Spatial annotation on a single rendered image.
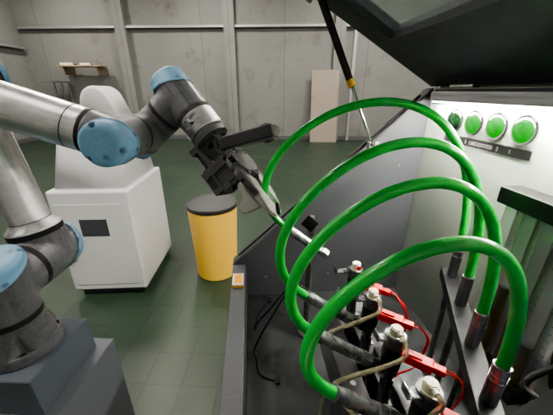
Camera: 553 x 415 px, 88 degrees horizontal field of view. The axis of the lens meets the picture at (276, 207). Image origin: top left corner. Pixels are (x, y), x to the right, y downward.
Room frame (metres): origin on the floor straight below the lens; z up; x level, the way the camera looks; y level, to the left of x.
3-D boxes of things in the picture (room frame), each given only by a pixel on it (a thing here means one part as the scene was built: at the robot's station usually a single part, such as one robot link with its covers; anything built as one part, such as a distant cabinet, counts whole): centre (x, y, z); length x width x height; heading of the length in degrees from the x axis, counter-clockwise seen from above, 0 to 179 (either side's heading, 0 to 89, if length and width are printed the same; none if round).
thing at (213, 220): (2.10, 0.51, 0.31); 0.40 x 0.40 x 0.63
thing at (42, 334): (0.49, 0.58, 0.95); 0.15 x 0.15 x 0.10
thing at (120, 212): (2.08, 1.26, 0.62); 0.72 x 0.57 x 1.24; 179
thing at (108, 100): (5.39, 3.02, 0.76); 0.82 x 0.68 x 1.53; 87
